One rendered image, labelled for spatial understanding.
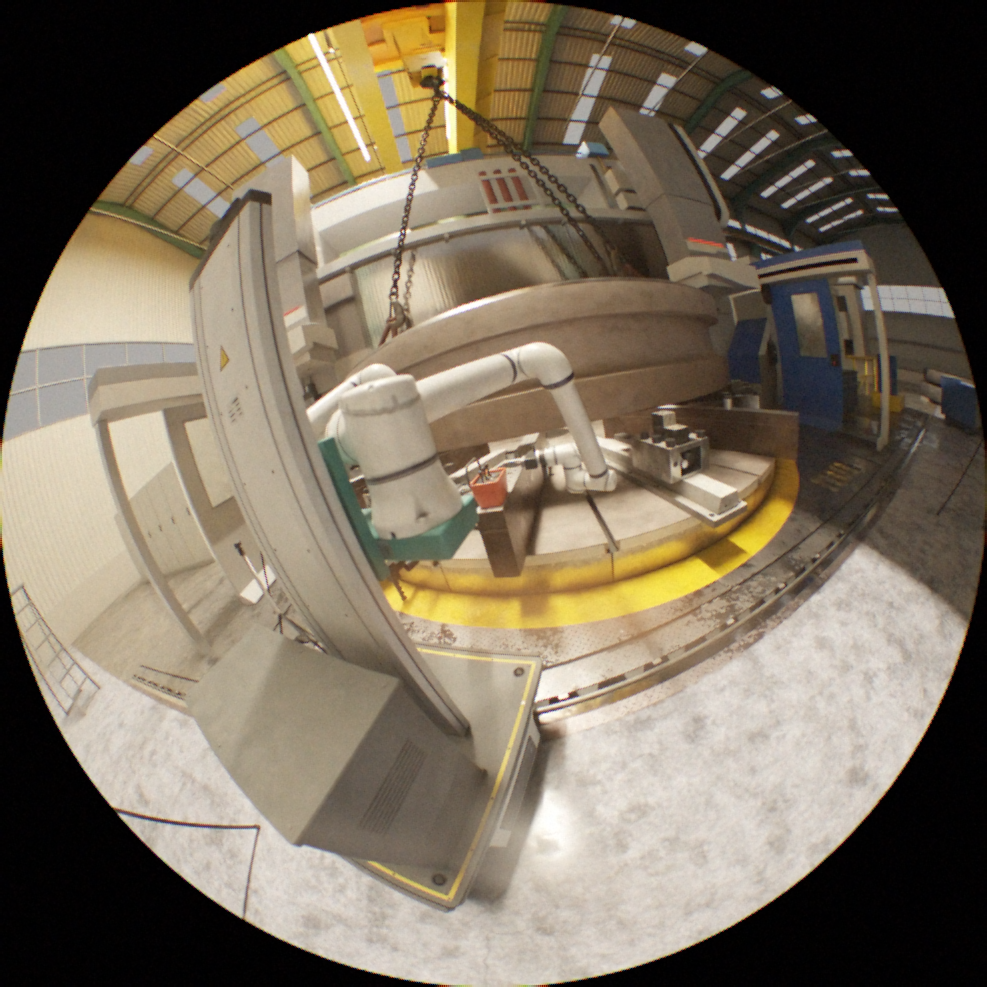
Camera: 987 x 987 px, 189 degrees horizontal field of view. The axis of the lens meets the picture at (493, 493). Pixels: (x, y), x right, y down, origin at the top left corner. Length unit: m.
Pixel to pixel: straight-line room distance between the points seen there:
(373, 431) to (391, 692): 0.42
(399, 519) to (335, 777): 0.43
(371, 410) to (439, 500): 0.20
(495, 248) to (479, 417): 4.13
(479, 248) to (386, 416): 5.22
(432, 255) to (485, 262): 0.90
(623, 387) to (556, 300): 0.68
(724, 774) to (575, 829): 0.53
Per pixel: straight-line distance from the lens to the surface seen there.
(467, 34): 11.36
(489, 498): 1.35
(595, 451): 1.16
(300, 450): 0.52
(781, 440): 2.85
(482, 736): 1.01
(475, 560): 1.77
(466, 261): 5.50
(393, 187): 8.38
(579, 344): 2.05
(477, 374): 0.89
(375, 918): 1.45
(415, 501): 0.53
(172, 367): 3.76
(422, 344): 2.11
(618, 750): 1.27
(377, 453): 0.52
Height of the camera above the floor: 1.21
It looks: 20 degrees down
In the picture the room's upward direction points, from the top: 16 degrees counter-clockwise
